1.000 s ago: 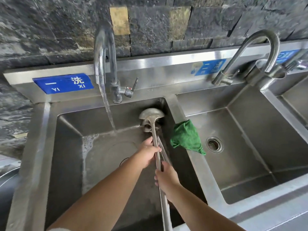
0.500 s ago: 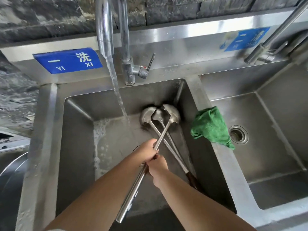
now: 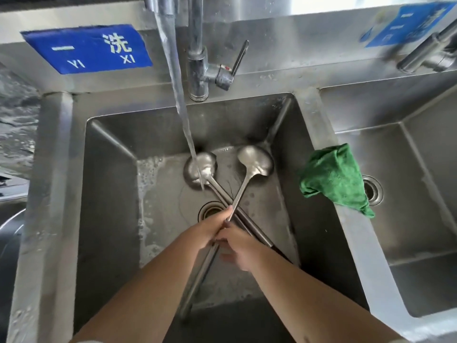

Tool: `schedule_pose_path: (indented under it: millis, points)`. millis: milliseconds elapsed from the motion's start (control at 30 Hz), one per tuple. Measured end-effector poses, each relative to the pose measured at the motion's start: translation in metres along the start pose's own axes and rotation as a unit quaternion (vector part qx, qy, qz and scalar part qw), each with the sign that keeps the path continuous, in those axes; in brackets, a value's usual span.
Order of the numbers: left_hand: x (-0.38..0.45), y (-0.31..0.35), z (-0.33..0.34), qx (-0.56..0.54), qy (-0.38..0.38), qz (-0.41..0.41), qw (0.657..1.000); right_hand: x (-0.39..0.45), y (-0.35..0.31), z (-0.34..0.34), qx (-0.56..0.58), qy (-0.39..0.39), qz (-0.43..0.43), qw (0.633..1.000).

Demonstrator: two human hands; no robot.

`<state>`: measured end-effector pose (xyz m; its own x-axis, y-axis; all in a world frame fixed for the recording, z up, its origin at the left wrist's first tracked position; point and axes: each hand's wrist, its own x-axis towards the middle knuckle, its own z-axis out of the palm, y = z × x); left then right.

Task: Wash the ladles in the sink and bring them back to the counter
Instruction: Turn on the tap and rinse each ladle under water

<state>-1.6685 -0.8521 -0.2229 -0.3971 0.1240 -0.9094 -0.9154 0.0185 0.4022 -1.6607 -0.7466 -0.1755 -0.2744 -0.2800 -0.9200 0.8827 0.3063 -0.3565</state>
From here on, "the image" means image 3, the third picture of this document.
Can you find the blue wall sign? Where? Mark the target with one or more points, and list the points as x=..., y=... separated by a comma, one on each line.
x=407, y=24
x=89, y=49

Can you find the green cleaning cloth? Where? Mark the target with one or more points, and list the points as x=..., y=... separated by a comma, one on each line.
x=335, y=175

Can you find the stainless steel double sink unit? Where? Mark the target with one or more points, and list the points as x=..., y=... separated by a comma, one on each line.
x=321, y=114

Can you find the person's left forearm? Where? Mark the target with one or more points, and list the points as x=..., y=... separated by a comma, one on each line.
x=150, y=289

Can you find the round sink drain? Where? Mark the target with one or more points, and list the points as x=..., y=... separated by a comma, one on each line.
x=209, y=210

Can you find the person's right forearm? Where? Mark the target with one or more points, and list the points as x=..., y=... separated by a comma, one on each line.
x=314, y=303

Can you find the stainless steel basin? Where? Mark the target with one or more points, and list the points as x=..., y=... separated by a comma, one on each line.
x=9, y=253

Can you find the all steel ladle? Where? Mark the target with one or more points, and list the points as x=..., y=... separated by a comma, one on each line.
x=254, y=159

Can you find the chrome sink faucet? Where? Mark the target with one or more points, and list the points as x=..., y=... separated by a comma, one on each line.
x=197, y=49
x=425, y=53

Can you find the person's right hand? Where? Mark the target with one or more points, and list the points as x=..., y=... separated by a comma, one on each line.
x=242, y=248

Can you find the person's right fingers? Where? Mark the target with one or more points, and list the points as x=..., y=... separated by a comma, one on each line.
x=223, y=248

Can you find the person's left fingers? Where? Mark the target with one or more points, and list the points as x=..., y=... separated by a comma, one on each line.
x=226, y=216

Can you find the round sink drain strainer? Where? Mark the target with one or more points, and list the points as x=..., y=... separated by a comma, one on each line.
x=373, y=191

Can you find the running water stream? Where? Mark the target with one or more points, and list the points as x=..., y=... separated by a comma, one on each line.
x=178, y=92

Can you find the person's left hand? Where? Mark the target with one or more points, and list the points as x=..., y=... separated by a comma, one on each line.
x=210, y=228

